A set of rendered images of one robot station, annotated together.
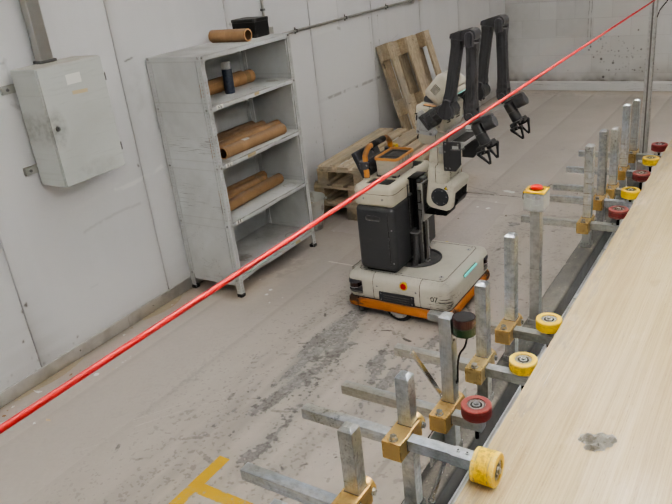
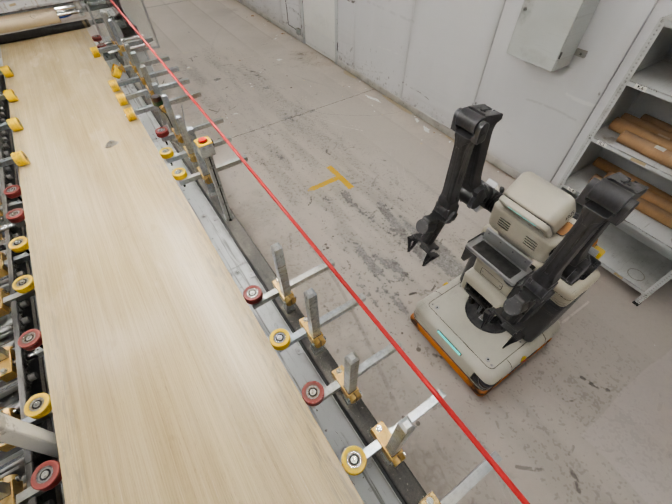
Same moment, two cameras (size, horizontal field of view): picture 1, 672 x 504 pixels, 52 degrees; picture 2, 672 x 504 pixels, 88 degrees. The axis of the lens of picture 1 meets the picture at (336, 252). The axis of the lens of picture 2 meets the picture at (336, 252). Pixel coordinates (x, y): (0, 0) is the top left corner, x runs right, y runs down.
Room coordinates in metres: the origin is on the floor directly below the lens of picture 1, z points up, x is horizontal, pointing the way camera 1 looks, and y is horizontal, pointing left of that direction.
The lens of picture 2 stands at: (3.35, -1.83, 2.18)
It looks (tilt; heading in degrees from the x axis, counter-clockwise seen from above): 51 degrees down; 112
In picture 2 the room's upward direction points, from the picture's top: 1 degrees counter-clockwise
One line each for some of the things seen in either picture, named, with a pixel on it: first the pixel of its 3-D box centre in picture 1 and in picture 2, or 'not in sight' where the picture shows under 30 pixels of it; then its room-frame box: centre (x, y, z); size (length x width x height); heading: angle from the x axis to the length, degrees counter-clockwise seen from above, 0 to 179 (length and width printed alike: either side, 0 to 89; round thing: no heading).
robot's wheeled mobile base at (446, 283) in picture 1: (419, 275); (482, 321); (3.81, -0.49, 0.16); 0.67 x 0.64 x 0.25; 55
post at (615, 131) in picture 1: (613, 174); (350, 383); (3.23, -1.40, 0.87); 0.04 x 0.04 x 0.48; 56
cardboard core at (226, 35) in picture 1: (230, 35); not in sight; (4.69, 0.52, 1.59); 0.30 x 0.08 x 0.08; 56
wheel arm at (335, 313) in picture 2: (584, 201); (322, 321); (3.03, -1.18, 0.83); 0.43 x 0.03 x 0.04; 56
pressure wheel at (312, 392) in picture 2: (640, 182); (313, 396); (3.12, -1.49, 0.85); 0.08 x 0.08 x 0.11
